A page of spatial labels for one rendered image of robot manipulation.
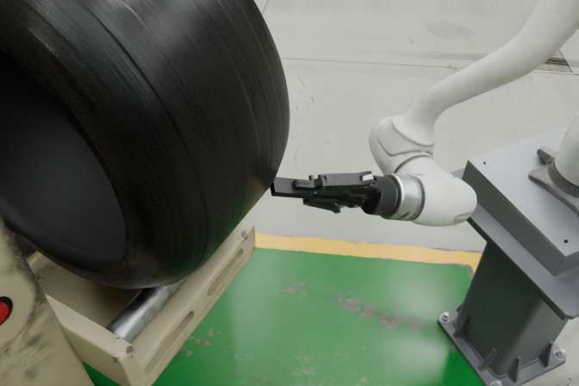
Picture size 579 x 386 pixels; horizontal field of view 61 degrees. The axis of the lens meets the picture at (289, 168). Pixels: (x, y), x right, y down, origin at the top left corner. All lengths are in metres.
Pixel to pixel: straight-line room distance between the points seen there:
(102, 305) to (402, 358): 1.14
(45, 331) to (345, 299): 1.32
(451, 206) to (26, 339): 0.74
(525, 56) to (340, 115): 2.02
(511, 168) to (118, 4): 1.12
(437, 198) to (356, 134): 1.74
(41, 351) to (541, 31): 0.88
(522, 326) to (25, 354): 1.30
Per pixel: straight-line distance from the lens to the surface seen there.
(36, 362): 0.84
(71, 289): 1.06
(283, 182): 0.84
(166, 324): 0.89
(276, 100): 0.67
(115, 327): 0.84
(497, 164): 1.43
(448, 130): 2.83
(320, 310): 1.92
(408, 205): 0.94
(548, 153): 1.46
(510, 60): 0.91
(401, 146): 1.05
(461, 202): 1.02
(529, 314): 1.60
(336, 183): 0.85
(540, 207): 1.36
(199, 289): 0.92
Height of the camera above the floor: 1.60
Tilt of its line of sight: 41 degrees down
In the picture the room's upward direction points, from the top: straight up
